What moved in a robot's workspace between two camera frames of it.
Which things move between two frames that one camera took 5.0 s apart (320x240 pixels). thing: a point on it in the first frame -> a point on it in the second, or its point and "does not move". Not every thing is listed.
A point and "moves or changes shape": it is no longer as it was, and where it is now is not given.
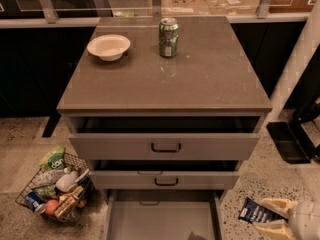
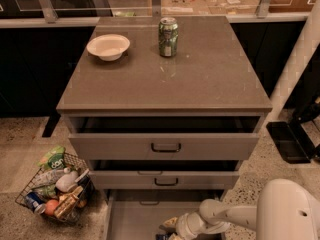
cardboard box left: (183, 1) does not move
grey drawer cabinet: (164, 108) does not move
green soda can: (168, 37) does not move
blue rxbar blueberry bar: (253, 211) moves or changes shape
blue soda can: (34, 202) does not move
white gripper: (305, 219) -> (183, 224)
